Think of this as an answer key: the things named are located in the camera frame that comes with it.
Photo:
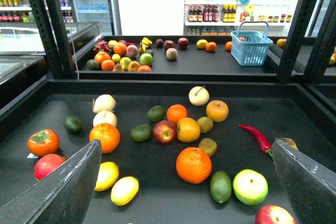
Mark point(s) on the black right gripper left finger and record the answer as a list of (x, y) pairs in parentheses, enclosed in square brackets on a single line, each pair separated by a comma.
[(63, 196)]

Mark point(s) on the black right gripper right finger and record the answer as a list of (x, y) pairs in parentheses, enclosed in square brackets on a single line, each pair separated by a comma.
[(310, 186)]

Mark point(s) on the yellow lemon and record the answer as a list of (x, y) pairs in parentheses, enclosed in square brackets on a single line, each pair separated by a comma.
[(124, 190), (107, 176)]

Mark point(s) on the blue basket on far shelf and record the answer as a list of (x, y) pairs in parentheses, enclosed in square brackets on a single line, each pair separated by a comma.
[(250, 47)]

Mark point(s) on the red pomegranate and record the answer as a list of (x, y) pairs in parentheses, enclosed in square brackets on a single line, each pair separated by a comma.
[(47, 164)]

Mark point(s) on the red apple front right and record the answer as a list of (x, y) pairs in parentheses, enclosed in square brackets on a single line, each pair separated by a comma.
[(274, 214)]

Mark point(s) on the red apple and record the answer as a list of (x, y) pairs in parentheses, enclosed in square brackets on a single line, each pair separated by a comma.
[(274, 214), (165, 132)]

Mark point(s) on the yellow green pear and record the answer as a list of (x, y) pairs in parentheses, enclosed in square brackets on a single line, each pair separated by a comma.
[(288, 141)]

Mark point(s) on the orange persimmon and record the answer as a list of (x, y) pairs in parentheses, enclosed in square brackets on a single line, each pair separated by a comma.
[(43, 142)]

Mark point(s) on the green apple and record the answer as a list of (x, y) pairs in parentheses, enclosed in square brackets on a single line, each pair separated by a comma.
[(250, 187)]

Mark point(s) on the red chili pepper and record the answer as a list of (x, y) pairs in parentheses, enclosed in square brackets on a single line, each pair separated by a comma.
[(261, 139)]

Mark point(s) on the dark green avocado left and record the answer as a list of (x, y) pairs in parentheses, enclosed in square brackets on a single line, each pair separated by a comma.
[(73, 124)]

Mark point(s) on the orange left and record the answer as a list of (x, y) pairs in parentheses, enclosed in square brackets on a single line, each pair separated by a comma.
[(107, 134)]

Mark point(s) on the white pear lower left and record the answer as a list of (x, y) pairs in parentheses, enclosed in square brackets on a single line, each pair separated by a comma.
[(105, 117)]

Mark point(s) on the green lime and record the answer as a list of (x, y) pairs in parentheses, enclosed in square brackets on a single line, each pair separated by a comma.
[(220, 187)]

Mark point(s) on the green avocado lower middle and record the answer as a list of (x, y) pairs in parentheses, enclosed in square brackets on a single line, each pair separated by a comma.
[(141, 133)]

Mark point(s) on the white pear upper left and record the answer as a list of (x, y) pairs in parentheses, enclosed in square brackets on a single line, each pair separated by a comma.
[(103, 102)]

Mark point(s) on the brown kiwi lower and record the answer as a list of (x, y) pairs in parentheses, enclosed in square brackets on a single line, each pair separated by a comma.
[(208, 145)]

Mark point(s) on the brown kiwi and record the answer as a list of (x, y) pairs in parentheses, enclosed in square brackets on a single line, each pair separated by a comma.
[(205, 123), (208, 145)]

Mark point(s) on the black near fruit tray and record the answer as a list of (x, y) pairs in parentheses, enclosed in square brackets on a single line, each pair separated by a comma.
[(276, 110)]

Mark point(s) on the black fruit tray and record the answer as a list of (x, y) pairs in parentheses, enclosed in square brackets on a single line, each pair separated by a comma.
[(192, 64), (276, 110)]

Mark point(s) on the red apple middle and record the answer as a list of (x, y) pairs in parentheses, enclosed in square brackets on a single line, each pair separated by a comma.
[(165, 132)]

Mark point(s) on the large orange front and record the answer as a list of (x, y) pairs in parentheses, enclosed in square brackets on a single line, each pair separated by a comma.
[(193, 165)]

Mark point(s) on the golden orange pear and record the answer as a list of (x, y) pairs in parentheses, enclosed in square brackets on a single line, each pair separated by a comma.
[(217, 111)]

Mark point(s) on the brown kiwi upper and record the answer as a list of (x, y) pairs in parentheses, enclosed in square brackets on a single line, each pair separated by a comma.
[(205, 123)]

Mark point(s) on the green avocado upper middle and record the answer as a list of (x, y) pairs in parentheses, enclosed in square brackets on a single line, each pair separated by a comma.
[(156, 113)]

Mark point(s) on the yellow orange persimmon fruit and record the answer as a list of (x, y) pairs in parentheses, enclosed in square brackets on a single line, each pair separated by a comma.
[(188, 130)]

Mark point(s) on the glass freezer chest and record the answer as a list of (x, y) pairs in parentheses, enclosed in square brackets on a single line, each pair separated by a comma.
[(23, 57)]

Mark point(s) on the small orange tangerine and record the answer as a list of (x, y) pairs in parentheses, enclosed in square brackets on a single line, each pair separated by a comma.
[(175, 113)]

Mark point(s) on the white pear with stem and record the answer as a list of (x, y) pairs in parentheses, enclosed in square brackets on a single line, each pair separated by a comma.
[(198, 96)]

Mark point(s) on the black far fruit tray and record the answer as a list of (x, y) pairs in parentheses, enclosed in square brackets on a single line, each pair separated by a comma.
[(192, 64)]

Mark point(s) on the black shelf frame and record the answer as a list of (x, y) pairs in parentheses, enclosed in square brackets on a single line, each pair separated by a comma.
[(58, 55)]

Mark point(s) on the white grocery wall shelf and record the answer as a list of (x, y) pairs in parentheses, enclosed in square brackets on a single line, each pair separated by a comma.
[(221, 17)]

